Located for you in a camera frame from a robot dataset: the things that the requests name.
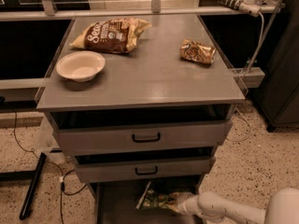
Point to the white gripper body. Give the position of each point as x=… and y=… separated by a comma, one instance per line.
x=189, y=203

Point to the green jalapeno chip bag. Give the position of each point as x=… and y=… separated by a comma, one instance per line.
x=154, y=199

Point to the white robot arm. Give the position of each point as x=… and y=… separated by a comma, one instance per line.
x=283, y=208

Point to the bottom grey drawer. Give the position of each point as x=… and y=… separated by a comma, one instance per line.
x=115, y=202

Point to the grey drawer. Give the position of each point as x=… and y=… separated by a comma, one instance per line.
x=93, y=132
x=121, y=166
x=115, y=202

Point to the middle grey drawer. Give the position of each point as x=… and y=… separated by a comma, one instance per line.
x=121, y=166

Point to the grey drawer cabinet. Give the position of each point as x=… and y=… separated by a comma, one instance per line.
x=151, y=76

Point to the top grey drawer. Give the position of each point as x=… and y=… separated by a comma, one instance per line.
x=93, y=132

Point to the small gold snack bag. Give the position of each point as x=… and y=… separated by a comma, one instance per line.
x=196, y=52

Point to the brown yellow chip bag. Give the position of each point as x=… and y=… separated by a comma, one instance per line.
x=112, y=36

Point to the black metal floor bar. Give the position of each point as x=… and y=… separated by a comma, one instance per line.
x=25, y=210

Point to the white paper bowl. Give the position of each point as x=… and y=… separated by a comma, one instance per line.
x=80, y=66

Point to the white power strip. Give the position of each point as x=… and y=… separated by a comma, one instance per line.
x=245, y=6

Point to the black middle drawer handle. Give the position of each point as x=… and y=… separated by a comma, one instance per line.
x=146, y=171

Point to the black drawer handle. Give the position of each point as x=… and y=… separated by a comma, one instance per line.
x=146, y=138
x=146, y=171

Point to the black top drawer handle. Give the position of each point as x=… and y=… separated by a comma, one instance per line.
x=146, y=138

